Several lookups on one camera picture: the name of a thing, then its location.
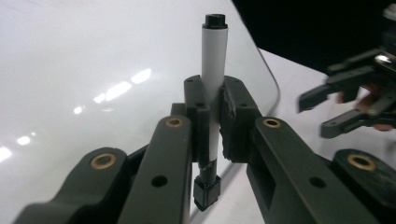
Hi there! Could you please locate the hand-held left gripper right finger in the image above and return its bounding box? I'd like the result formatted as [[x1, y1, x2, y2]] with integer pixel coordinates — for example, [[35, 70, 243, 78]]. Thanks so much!
[[219, 75, 263, 164]]

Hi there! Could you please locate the white whiteboard with black rim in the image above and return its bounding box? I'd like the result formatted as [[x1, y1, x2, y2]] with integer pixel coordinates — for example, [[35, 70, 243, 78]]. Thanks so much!
[[0, 0, 281, 224]]

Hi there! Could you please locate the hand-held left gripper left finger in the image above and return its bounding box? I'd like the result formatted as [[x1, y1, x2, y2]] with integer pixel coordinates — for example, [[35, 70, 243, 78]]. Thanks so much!
[[170, 74, 212, 163]]

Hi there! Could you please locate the white marker pen black cap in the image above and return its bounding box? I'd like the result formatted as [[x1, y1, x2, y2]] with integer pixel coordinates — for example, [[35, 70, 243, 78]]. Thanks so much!
[[192, 13, 230, 213]]

